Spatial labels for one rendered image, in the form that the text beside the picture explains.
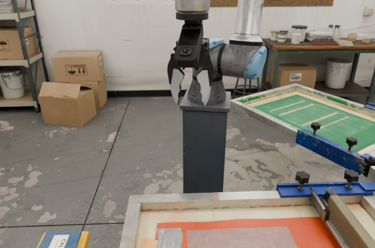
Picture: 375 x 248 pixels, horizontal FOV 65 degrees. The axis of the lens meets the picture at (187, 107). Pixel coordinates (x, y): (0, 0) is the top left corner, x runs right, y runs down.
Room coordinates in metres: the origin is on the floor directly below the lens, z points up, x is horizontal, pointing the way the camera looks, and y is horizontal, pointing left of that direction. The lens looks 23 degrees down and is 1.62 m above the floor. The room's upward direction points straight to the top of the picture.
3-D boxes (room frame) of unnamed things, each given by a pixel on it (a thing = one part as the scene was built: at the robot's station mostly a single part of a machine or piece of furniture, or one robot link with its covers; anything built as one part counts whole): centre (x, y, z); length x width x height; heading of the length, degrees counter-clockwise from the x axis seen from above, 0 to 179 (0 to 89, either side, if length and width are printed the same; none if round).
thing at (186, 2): (0.67, -0.01, 1.58); 0.08 x 0.08 x 0.05
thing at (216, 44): (1.09, -0.08, 1.37); 0.13 x 0.12 x 0.14; 63
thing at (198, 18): (0.68, -0.01, 1.50); 0.09 x 0.08 x 0.12; 171
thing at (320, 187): (0.79, -0.45, 0.98); 0.30 x 0.05 x 0.07; 93
